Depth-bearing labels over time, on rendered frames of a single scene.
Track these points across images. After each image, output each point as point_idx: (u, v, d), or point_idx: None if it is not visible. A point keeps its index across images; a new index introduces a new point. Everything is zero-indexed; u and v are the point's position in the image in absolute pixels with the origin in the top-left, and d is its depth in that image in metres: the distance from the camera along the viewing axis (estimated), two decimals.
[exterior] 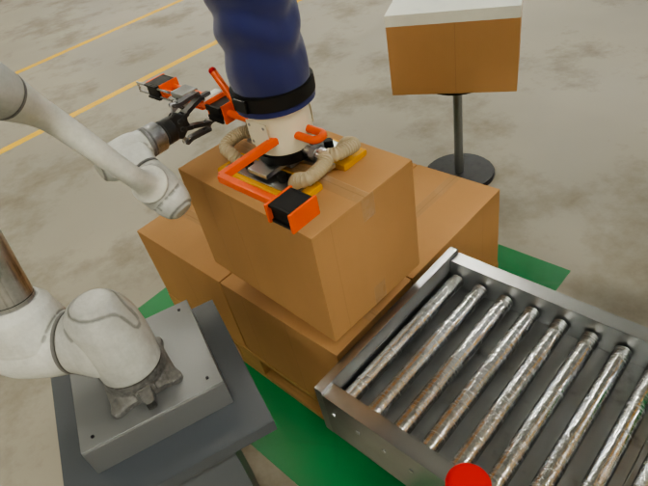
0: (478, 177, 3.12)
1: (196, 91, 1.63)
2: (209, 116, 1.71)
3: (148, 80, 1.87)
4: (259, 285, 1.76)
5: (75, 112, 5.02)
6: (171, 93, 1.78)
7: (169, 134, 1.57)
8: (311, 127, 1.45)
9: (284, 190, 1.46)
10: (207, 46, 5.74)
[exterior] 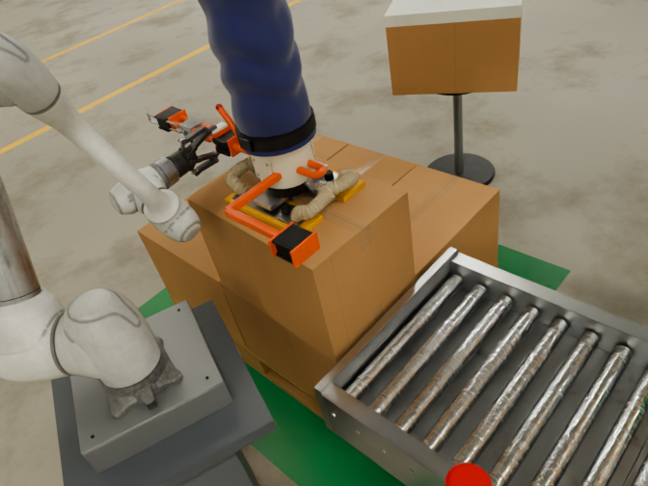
0: (478, 177, 3.12)
1: (203, 125, 1.73)
2: None
3: (158, 112, 1.97)
4: (264, 308, 1.85)
5: None
6: (179, 125, 1.88)
7: (178, 169, 1.67)
8: (312, 162, 1.55)
9: (287, 222, 1.55)
10: (207, 46, 5.74)
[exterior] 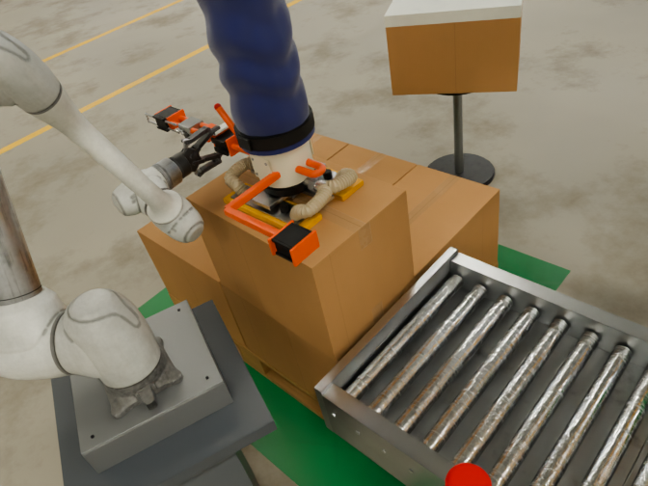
0: (478, 177, 3.12)
1: (206, 126, 1.72)
2: None
3: (156, 112, 1.97)
4: (263, 307, 1.86)
5: None
6: (177, 124, 1.89)
7: (182, 169, 1.66)
8: (311, 161, 1.55)
9: (286, 221, 1.56)
10: (207, 46, 5.74)
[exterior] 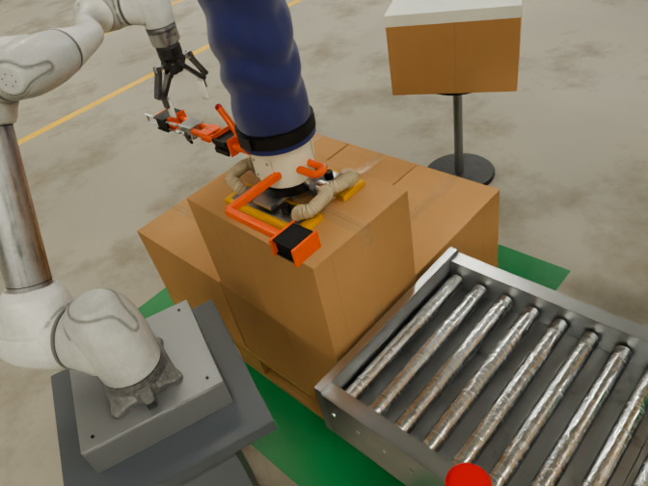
0: (478, 177, 3.12)
1: (156, 99, 1.70)
2: (203, 84, 1.79)
3: (157, 113, 1.97)
4: (264, 308, 1.85)
5: (75, 112, 5.02)
6: (178, 125, 1.88)
7: None
8: (312, 161, 1.55)
9: (287, 221, 1.55)
10: (207, 46, 5.74)
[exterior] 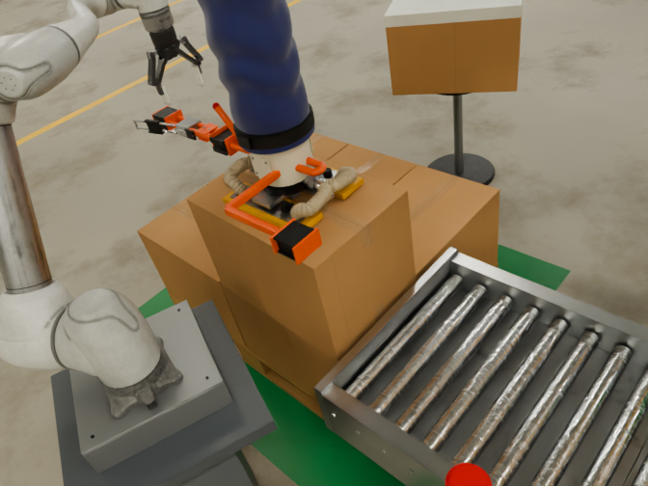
0: (478, 177, 3.12)
1: (149, 85, 1.66)
2: (199, 70, 1.75)
3: (153, 113, 1.96)
4: (265, 309, 1.85)
5: (75, 112, 5.02)
6: (175, 125, 1.87)
7: None
8: (311, 159, 1.54)
9: (286, 219, 1.55)
10: (207, 46, 5.74)
